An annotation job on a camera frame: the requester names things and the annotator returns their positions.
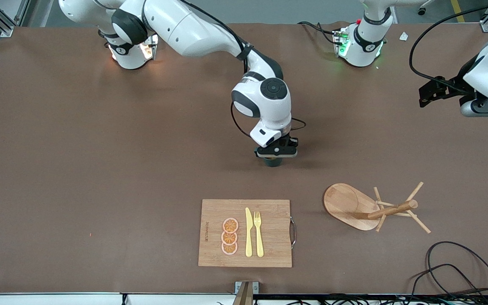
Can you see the orange slice toy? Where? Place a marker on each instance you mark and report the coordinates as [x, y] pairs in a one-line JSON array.
[[230, 225], [229, 238], [229, 248]]

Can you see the yellow plastic knife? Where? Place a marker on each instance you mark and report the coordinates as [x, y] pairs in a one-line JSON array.
[[248, 233]]

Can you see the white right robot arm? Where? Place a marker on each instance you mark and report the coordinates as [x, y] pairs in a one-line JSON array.
[[193, 29]]

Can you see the black chair caster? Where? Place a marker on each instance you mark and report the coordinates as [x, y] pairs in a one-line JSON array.
[[422, 9]]

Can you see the bamboo cutting board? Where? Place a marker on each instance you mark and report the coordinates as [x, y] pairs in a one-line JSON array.
[[269, 228]]

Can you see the white paper scrap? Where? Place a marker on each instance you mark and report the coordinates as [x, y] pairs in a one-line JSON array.
[[403, 36]]

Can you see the wooden mug rack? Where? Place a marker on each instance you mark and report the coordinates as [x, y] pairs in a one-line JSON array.
[[345, 203]]

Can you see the metal bracket with post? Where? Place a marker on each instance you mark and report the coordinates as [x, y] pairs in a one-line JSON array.
[[246, 292]]

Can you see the yellow plastic fork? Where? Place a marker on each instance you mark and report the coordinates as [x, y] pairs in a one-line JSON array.
[[259, 237]]

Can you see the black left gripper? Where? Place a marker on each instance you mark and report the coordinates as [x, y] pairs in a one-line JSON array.
[[454, 87]]

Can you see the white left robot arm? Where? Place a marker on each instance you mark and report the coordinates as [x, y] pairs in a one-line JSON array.
[[364, 40]]

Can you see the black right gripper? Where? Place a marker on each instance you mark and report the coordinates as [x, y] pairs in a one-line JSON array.
[[292, 142]]

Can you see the dark teal mug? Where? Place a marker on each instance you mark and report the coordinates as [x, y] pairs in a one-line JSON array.
[[273, 162]]

